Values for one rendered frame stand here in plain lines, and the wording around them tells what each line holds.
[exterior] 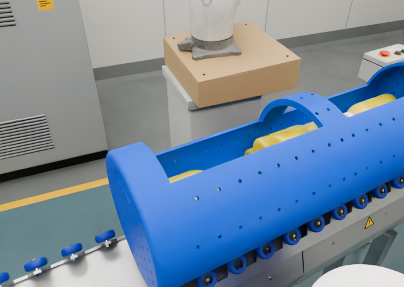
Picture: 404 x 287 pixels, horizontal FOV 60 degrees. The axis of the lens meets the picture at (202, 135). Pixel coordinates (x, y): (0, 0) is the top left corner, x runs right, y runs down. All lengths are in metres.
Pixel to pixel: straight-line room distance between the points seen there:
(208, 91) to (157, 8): 2.45
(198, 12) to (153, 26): 2.36
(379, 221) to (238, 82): 0.59
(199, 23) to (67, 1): 1.02
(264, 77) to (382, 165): 0.56
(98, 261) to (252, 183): 0.42
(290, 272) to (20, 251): 1.62
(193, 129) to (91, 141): 1.28
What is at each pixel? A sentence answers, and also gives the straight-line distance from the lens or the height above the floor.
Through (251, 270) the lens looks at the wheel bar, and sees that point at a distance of 0.83.
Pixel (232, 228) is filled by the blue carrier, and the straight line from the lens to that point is 0.63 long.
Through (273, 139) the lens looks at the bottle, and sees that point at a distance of 0.80.
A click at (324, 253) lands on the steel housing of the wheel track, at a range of 0.98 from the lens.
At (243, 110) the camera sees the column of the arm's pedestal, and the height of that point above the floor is 0.90.
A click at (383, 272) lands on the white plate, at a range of 0.77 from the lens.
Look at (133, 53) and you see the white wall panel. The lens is 3.63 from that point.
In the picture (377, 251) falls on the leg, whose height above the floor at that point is 0.53.
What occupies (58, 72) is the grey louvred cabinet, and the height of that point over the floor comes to 0.72.
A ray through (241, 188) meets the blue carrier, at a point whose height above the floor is 1.19.
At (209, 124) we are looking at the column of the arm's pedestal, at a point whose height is 0.87.
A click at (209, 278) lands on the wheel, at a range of 0.76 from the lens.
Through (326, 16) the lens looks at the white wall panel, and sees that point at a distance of 4.58.
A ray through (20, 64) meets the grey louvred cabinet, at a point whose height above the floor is 0.80.
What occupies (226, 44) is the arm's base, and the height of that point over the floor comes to 1.15.
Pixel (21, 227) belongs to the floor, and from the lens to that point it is 2.34.
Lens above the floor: 1.62
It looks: 36 degrees down
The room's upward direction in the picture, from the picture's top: straight up
